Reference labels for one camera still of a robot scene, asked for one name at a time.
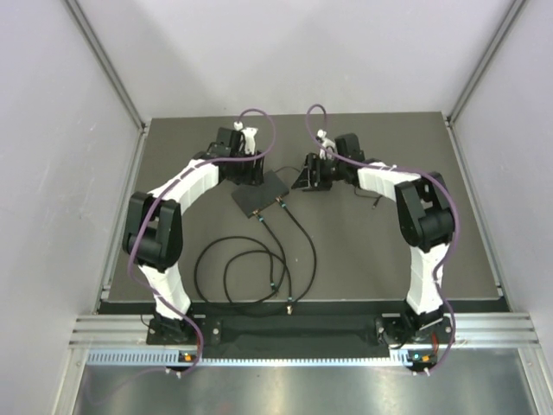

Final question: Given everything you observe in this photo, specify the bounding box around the thin black power cable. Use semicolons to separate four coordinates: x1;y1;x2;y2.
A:
274;163;382;209

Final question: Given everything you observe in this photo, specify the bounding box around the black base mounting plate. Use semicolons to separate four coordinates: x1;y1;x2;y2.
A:
146;311;451;360

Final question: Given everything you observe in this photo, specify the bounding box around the slotted grey cable duct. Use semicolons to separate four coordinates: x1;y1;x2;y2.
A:
86;348;432;367

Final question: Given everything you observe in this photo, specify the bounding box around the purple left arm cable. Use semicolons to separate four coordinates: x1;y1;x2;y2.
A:
84;107;277;407

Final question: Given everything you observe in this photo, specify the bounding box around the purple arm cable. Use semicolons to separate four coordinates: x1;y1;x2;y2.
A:
305;103;463;375
84;107;277;407

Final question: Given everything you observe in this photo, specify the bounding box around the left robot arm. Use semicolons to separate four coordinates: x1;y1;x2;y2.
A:
122;122;264;343

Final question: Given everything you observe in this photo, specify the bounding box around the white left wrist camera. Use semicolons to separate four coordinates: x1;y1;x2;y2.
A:
233;121;258;156

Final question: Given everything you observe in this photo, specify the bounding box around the aluminium front frame rail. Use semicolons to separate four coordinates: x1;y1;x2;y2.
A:
69;312;538;348

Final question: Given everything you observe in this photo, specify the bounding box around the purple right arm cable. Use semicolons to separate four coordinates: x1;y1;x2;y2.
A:
305;103;463;375

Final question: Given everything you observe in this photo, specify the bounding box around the black ethernet cable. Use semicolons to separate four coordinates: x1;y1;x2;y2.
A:
193;211;287;312
276;196;319;313

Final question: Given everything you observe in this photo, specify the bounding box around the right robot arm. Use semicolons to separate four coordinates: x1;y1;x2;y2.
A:
292;130;456;342

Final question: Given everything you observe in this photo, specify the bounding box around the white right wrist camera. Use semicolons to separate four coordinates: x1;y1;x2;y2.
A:
316;129;336;160

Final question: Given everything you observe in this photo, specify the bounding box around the black ethernet cable right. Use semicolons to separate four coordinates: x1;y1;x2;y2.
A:
276;196;319;313

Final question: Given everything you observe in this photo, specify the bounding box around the dark grey network switch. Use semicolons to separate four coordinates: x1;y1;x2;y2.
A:
232;170;289;218

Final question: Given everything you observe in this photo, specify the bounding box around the black ethernet cable left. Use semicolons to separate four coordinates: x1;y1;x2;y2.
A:
193;211;287;312

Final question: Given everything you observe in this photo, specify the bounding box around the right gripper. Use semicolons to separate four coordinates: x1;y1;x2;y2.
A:
291;153;347;193

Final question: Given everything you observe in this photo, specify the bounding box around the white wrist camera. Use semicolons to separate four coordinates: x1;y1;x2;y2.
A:
316;129;336;160
233;121;258;156

